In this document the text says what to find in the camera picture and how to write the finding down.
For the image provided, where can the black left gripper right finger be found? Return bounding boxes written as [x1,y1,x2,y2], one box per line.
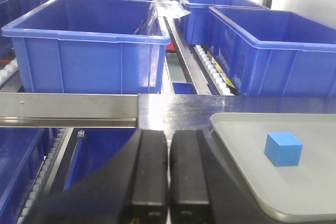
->
[170,130,268,223]

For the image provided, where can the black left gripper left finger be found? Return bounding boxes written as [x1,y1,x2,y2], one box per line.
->
[25,129,168,223]

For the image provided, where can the blue foam cube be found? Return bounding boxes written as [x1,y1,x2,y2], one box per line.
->
[264,132,303,167]

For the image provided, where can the shelf blue bin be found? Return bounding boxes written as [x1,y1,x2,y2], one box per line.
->
[1,127,53,223]
[64,128,135,189]

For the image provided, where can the grey metal tray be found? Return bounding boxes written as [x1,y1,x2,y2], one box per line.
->
[211,113,335,223]

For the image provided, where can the white roller track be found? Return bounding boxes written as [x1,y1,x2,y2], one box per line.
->
[194,45,234,96]

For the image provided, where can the blue bin front right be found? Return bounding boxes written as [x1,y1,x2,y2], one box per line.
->
[207,7,335,97]

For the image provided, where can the blue bin front left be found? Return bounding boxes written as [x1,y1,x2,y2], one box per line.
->
[2,0,170,94]

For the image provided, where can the clear plastic bag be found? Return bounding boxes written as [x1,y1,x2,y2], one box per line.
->
[134,0,191,36]

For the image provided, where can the blue bin rear right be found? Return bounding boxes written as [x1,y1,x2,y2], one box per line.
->
[173,0,270,46]

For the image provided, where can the steel divider rail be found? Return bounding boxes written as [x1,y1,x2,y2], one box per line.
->
[165,18,212,95]

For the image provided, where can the steel shelf front rail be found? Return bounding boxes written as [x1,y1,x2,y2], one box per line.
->
[1,93,138,127]

